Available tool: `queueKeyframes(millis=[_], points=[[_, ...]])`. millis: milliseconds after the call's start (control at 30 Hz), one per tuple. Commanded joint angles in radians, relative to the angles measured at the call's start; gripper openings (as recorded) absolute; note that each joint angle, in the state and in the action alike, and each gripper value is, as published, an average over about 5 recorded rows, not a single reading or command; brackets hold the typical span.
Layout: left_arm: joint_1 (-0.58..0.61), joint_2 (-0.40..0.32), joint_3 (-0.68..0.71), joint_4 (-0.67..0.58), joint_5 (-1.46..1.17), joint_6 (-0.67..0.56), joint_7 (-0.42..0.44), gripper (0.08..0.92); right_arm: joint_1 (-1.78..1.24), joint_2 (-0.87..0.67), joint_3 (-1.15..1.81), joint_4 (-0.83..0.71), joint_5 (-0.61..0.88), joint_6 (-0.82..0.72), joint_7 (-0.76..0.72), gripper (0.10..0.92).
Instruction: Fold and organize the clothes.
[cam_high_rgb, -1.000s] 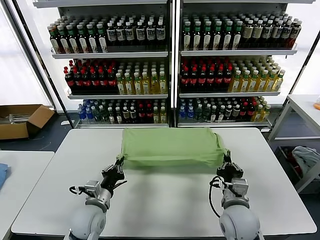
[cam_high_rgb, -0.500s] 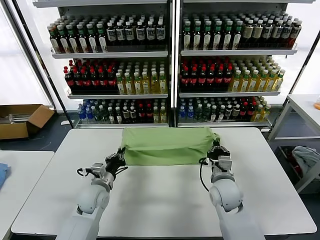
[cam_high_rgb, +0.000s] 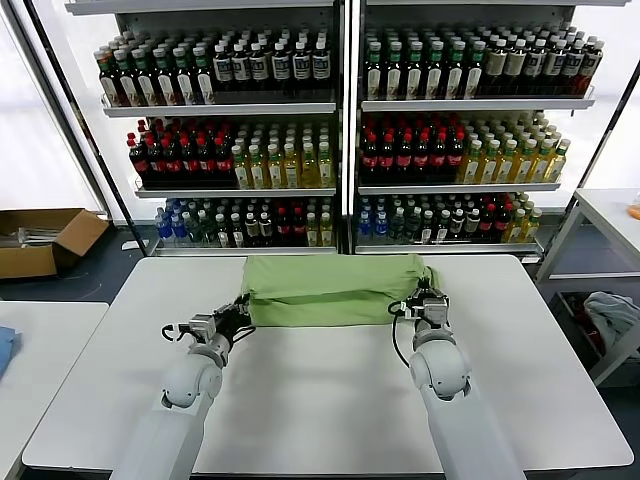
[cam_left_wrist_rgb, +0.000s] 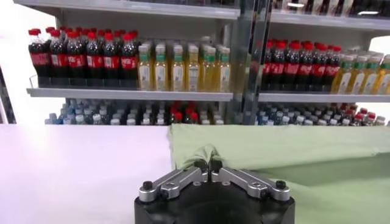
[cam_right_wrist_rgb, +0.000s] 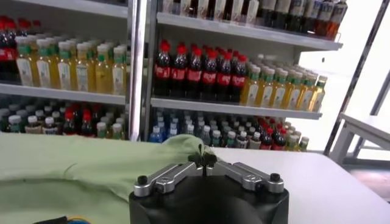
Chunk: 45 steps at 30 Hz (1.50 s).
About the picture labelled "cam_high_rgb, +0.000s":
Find silver rods bundle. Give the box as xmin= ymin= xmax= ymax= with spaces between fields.
xmin=0 ymin=227 xmax=64 ymax=250

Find blue folded cloth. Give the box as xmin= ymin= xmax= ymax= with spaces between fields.
xmin=0 ymin=324 xmax=23 ymax=382

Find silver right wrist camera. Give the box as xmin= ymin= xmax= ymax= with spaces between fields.
xmin=422 ymin=298 xmax=451 ymax=330

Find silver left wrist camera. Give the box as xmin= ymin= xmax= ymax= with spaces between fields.
xmin=188 ymin=313 xmax=218 ymax=345

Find blue-label dark drink bottle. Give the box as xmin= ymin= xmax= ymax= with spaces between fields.
xmin=291 ymin=41 xmax=313 ymax=93
xmin=213 ymin=43 xmax=234 ymax=94
xmin=311 ymin=41 xmax=333 ymax=93
xmin=581 ymin=39 xmax=604 ymax=95
xmin=249 ymin=42 xmax=272 ymax=93
xmin=231 ymin=42 xmax=253 ymax=93
xmin=545 ymin=40 xmax=567 ymax=96
xmin=271 ymin=42 xmax=293 ymax=93
xmin=526 ymin=40 xmax=548 ymax=97
xmin=564 ymin=40 xmax=585 ymax=96

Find black window mullion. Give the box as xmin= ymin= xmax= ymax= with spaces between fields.
xmin=22 ymin=0 xmax=140 ymax=257
xmin=564 ymin=62 xmax=640 ymax=201

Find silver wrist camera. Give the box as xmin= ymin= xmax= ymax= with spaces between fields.
xmin=422 ymin=298 xmax=451 ymax=330
xmin=188 ymin=313 xmax=218 ymax=345

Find green-cap dark tea bottle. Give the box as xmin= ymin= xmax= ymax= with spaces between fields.
xmin=174 ymin=46 xmax=198 ymax=107
xmin=465 ymin=42 xmax=488 ymax=100
xmin=404 ymin=41 xmax=427 ymax=100
xmin=193 ymin=44 xmax=217 ymax=106
xmin=446 ymin=42 xmax=468 ymax=100
xmin=363 ymin=42 xmax=384 ymax=100
xmin=98 ymin=52 xmax=120 ymax=109
xmin=425 ymin=41 xmax=448 ymax=100
xmin=134 ymin=48 xmax=159 ymax=108
xmin=115 ymin=49 xmax=139 ymax=108
xmin=383 ymin=41 xmax=406 ymax=100
xmin=154 ymin=47 xmax=178 ymax=107

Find grey-blue garment pile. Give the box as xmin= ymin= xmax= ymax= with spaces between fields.
xmin=582 ymin=291 xmax=640 ymax=361

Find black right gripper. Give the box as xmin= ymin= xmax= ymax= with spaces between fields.
xmin=410 ymin=278 xmax=449 ymax=307

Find grey drinks shelf unit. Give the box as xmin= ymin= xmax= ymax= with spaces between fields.
xmin=347 ymin=0 xmax=632 ymax=265
xmin=64 ymin=0 xmax=354 ymax=259

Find light green t-shirt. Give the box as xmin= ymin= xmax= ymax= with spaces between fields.
xmin=239 ymin=253 xmax=454 ymax=329

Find white side table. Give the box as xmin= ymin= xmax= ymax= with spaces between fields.
xmin=533 ymin=187 xmax=640 ymax=389

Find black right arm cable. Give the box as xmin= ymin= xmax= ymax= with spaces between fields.
xmin=387 ymin=300 xmax=416 ymax=369

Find red garment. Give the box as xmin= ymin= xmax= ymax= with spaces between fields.
xmin=574 ymin=299 xmax=604 ymax=351

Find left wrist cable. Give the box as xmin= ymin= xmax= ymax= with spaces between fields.
xmin=160 ymin=322 xmax=194 ymax=342

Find black storage bin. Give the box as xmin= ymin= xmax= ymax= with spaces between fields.
xmin=556 ymin=291 xmax=609 ymax=360

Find beige-label dark drink bottle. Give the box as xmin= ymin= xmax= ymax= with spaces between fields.
xmin=486 ymin=40 xmax=507 ymax=97
xmin=505 ymin=40 xmax=527 ymax=97

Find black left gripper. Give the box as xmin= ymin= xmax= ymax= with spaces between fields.
xmin=213 ymin=293 xmax=254 ymax=345

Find brown cardboard box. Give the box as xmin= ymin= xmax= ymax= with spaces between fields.
xmin=0 ymin=206 xmax=111 ymax=281

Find red-cap cola bottle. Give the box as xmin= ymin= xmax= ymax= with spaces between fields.
xmin=146 ymin=137 xmax=166 ymax=184
xmin=196 ymin=137 xmax=216 ymax=184
xmin=493 ymin=202 xmax=511 ymax=244
xmin=290 ymin=207 xmax=308 ymax=248
xmin=179 ymin=137 xmax=199 ymax=184
xmin=395 ymin=130 xmax=415 ymax=183
xmin=412 ymin=130 xmax=432 ymax=183
xmin=479 ymin=203 xmax=496 ymax=244
xmin=378 ymin=130 xmax=398 ymax=183
xmin=360 ymin=130 xmax=381 ymax=183
xmin=162 ymin=137 xmax=182 ymax=184
xmin=128 ymin=133 xmax=150 ymax=184
xmin=429 ymin=129 xmax=449 ymax=183
xmin=213 ymin=135 xmax=235 ymax=184
xmin=273 ymin=207 xmax=292 ymax=248
xmin=446 ymin=129 xmax=466 ymax=183

